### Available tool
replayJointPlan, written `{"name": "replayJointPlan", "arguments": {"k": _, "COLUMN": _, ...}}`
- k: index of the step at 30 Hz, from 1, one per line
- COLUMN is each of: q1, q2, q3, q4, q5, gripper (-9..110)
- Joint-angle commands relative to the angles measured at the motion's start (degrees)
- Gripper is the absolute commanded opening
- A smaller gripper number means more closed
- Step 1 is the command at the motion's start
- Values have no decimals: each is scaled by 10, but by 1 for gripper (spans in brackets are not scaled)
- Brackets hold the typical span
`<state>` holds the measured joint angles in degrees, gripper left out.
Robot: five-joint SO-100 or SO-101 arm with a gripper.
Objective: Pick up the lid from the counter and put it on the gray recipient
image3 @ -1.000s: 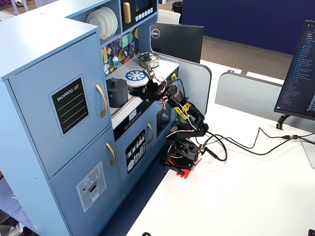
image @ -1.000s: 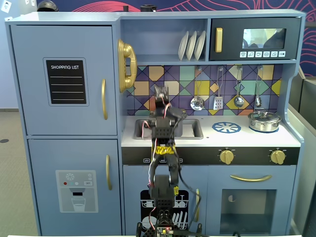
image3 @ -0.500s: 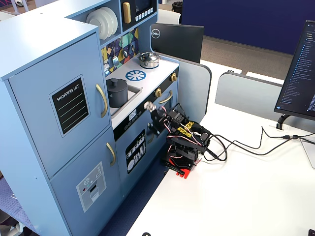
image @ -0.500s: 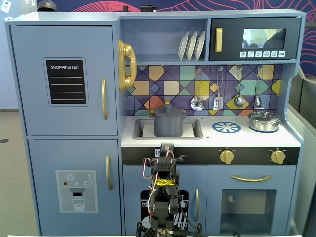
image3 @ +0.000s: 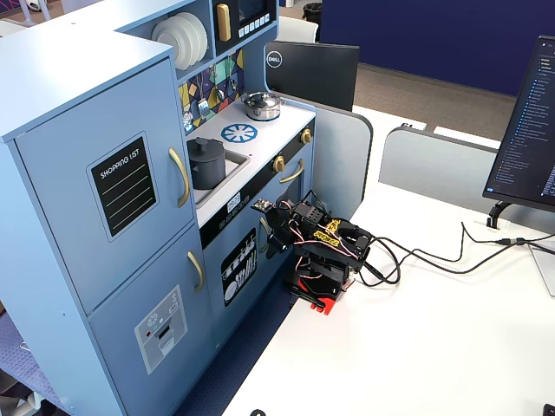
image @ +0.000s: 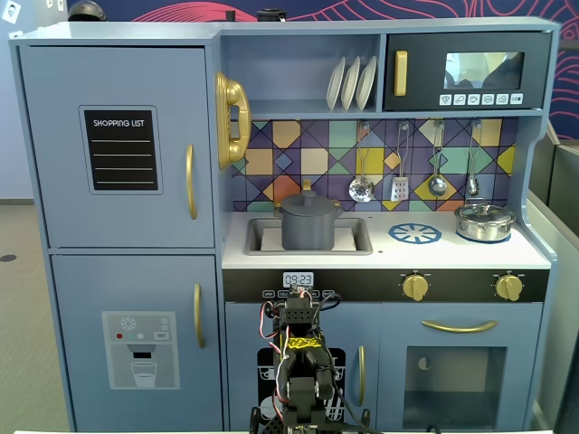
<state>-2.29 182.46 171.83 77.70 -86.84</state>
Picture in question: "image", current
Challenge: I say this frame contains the gray pot lid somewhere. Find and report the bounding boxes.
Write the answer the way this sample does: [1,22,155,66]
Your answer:
[280,189,341,218]

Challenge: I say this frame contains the shiny steel pot with lid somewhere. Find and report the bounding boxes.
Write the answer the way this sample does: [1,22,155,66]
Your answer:
[454,203,517,241]

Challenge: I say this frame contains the gray plastic pot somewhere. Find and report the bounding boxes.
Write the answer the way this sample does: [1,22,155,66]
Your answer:
[274,203,344,251]

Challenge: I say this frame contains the gold toy faucet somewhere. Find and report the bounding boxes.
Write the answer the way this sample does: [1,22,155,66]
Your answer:
[272,179,344,218]

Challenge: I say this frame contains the blue toy play kitchen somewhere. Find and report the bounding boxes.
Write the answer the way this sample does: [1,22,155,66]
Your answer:
[8,16,562,433]

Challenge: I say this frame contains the digital clock display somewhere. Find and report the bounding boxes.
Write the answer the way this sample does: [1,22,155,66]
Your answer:
[282,271,315,288]

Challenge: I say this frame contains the grey toy sink basin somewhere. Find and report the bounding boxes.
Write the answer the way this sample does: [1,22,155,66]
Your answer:
[243,216,375,257]

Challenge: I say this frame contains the metal skimmer spoon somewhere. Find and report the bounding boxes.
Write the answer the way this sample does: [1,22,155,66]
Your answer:
[348,121,375,203]

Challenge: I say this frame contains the metal slotted spatula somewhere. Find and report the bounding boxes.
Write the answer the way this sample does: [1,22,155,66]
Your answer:
[390,121,412,203]

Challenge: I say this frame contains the blue dishwasher door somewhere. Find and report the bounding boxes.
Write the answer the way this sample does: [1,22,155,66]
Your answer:
[224,302,382,430]

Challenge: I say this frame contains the gold toy telephone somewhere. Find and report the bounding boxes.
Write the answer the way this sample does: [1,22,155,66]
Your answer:
[214,71,252,171]

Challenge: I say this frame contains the white toy plate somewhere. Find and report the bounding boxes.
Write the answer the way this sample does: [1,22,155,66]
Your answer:
[340,56,362,112]
[326,56,347,112]
[355,55,378,111]

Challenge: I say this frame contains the gold stove knob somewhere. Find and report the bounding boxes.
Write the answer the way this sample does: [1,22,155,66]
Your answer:
[402,274,430,302]
[495,274,525,302]

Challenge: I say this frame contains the metal ladle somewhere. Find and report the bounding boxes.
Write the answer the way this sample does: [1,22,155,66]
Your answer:
[428,120,449,198]

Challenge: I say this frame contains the blue oven door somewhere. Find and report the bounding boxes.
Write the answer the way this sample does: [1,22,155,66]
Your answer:
[379,302,544,430]

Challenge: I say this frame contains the black shopping list board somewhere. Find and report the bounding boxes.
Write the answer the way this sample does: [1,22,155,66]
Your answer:
[79,105,164,195]

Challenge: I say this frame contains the small metal hanging utensil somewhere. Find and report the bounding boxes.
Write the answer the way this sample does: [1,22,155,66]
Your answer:
[465,120,483,196]

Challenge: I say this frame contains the black microwave door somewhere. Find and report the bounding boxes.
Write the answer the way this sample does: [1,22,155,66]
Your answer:
[383,31,553,112]

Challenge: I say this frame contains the blue lower freezer door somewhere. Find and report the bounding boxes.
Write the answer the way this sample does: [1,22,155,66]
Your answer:
[50,254,223,433]

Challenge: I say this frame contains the blue upper fridge door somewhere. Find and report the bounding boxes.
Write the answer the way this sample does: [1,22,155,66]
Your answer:
[18,44,216,249]

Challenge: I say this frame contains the black helmet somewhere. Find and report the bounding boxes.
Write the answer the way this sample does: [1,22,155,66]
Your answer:
[67,0,108,23]

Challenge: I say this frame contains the red white servo wires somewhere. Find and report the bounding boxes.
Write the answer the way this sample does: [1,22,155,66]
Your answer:
[260,288,318,403]

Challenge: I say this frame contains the gold upper fridge handle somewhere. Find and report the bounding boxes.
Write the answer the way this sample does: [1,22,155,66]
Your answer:
[185,144,199,221]

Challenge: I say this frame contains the gold freezer door handle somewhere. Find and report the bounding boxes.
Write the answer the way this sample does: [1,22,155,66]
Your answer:
[193,283,207,349]

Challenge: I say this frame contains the gold dishwasher handle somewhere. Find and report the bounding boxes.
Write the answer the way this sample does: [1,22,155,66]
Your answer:
[356,345,366,407]

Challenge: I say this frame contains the gold oven handle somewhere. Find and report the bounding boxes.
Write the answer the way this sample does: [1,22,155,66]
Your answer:
[421,319,499,335]

